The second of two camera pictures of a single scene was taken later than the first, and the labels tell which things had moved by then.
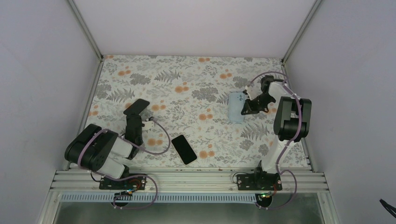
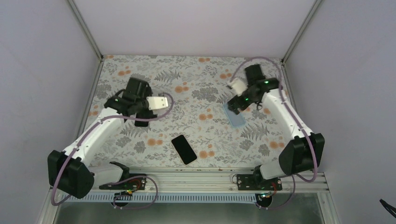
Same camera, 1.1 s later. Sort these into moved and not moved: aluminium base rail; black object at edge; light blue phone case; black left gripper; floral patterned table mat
Moved: black left gripper; light blue phone case
Not moved: black object at edge; floral patterned table mat; aluminium base rail
